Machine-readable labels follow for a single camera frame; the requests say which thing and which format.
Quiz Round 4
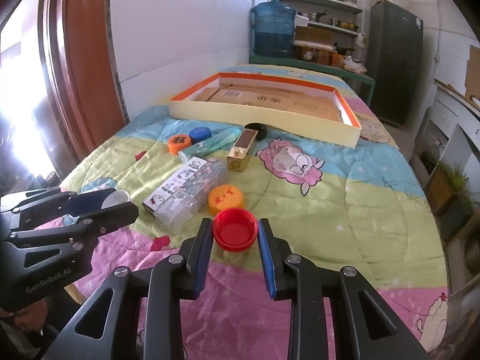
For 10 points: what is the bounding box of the orange cap black label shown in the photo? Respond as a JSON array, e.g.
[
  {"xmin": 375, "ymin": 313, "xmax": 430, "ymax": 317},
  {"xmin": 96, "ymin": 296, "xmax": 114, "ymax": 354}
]
[{"xmin": 168, "ymin": 134, "xmax": 192, "ymax": 155}]

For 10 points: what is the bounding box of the white cabinet counter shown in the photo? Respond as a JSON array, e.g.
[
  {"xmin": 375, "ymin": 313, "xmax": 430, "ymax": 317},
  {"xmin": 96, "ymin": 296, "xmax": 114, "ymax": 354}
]
[{"xmin": 410, "ymin": 80, "xmax": 479, "ymax": 203}]

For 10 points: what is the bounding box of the black round cap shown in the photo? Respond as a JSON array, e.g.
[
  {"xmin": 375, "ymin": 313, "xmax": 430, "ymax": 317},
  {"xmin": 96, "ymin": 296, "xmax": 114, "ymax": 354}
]
[{"xmin": 244, "ymin": 123, "xmax": 268, "ymax": 141}]

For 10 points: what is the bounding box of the brown cardboard box on shelf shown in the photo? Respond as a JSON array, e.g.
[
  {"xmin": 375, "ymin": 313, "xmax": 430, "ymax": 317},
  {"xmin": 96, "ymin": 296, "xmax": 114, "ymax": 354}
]
[{"xmin": 295, "ymin": 26, "xmax": 333, "ymax": 44}]

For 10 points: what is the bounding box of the green potted plant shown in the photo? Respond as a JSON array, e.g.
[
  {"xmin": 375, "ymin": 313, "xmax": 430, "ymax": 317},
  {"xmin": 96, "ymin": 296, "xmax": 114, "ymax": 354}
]
[{"xmin": 424, "ymin": 161, "xmax": 478, "ymax": 242}]

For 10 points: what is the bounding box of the teal crane lighter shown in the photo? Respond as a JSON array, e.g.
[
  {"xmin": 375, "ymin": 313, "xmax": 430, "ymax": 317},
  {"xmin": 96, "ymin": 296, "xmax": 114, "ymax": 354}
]
[{"xmin": 178, "ymin": 127, "xmax": 242, "ymax": 162}]

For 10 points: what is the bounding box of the red wooden door frame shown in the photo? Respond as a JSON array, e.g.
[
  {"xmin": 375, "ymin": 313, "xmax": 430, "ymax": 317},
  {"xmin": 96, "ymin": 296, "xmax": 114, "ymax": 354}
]
[{"xmin": 38, "ymin": 0, "xmax": 128, "ymax": 161}]

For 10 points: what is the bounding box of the cartoon printed white box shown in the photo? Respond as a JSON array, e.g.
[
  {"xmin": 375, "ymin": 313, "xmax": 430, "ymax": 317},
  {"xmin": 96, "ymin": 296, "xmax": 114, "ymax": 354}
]
[{"xmin": 142, "ymin": 157, "xmax": 207, "ymax": 215}]

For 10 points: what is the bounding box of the flattened cigarette carton cardboard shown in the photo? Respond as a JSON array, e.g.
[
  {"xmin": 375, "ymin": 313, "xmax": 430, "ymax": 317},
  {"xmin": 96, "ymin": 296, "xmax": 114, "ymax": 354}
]
[{"xmin": 195, "ymin": 85, "xmax": 342, "ymax": 122}]

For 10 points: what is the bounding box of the blue plastic bottle cap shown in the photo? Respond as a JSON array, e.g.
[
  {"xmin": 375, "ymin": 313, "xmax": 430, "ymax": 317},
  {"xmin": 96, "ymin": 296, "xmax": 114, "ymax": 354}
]
[{"xmin": 189, "ymin": 127, "xmax": 212, "ymax": 145}]

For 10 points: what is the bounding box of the orange cap red lettering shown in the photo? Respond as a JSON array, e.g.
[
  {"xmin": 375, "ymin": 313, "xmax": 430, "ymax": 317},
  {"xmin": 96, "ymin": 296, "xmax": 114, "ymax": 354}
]
[{"xmin": 208, "ymin": 184, "xmax": 244, "ymax": 215}]

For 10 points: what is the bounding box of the orange rimmed cardboard tray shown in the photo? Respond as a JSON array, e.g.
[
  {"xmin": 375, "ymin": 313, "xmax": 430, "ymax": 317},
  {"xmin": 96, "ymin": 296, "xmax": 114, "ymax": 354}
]
[{"xmin": 168, "ymin": 72, "xmax": 362, "ymax": 148}]

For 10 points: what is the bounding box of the green metal shelf rack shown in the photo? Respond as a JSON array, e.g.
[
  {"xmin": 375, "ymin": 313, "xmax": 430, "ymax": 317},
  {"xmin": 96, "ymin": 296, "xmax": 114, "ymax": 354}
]
[{"xmin": 250, "ymin": 0, "xmax": 376, "ymax": 104}]

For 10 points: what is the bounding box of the gold rectangular lighter box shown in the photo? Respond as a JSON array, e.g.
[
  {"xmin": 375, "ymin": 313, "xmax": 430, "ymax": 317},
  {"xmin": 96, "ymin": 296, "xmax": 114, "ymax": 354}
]
[{"xmin": 227, "ymin": 128, "xmax": 258, "ymax": 172}]

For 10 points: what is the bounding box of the clear floral plastic box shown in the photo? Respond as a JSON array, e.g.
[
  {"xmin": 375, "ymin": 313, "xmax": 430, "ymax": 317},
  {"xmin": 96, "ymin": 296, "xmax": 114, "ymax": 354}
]
[{"xmin": 154, "ymin": 158, "xmax": 228, "ymax": 234}]

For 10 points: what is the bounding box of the dark grey refrigerator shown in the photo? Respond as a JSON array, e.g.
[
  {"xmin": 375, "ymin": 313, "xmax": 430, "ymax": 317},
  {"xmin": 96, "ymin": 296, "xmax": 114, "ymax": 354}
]
[{"xmin": 366, "ymin": 1, "xmax": 423, "ymax": 125}]

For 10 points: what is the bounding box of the colourful cartoon sheep quilt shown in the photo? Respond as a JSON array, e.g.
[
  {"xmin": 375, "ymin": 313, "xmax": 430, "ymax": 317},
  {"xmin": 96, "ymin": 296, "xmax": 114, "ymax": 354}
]
[{"xmin": 35, "ymin": 63, "xmax": 451, "ymax": 360}]

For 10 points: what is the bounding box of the red plastic bottle cap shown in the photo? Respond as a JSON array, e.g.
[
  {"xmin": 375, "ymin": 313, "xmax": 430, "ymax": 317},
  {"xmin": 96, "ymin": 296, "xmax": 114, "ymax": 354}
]
[{"xmin": 212, "ymin": 208, "xmax": 259, "ymax": 253}]

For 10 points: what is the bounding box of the blue water jug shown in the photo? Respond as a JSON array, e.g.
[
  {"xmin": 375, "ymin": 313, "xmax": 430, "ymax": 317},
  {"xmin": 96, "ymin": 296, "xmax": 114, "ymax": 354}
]
[{"xmin": 250, "ymin": 0, "xmax": 296, "ymax": 59}]

